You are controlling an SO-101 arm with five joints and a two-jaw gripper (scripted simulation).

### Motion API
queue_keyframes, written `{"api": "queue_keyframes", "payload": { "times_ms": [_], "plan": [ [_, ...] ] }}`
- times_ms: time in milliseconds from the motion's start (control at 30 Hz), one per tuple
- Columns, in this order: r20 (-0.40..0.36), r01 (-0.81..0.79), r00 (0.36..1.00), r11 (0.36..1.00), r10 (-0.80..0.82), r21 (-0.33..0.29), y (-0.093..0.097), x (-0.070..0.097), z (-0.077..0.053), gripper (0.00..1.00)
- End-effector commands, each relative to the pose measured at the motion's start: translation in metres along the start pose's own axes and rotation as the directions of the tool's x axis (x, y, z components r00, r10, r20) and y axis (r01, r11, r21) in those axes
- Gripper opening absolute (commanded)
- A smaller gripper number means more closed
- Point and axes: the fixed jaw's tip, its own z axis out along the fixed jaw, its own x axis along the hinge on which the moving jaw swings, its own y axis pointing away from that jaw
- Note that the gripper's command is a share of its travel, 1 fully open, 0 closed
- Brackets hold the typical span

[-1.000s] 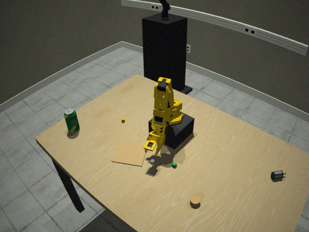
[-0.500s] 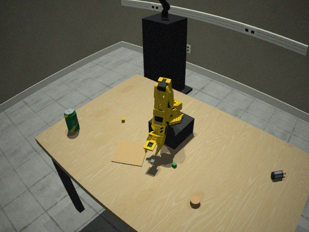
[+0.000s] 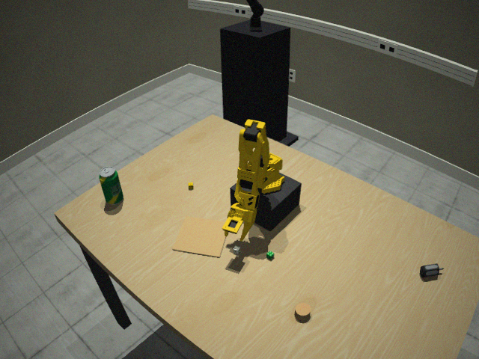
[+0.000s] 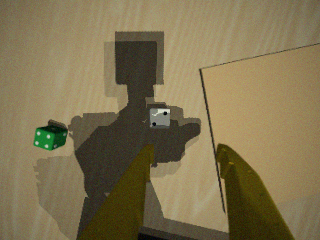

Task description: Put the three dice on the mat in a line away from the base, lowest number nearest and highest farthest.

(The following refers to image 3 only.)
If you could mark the green drink can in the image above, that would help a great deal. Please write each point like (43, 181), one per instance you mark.
(110, 183)

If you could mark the brown cylinder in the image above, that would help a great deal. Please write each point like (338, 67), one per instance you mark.
(302, 311)

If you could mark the tan flat mat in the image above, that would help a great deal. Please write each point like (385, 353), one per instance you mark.
(201, 236)

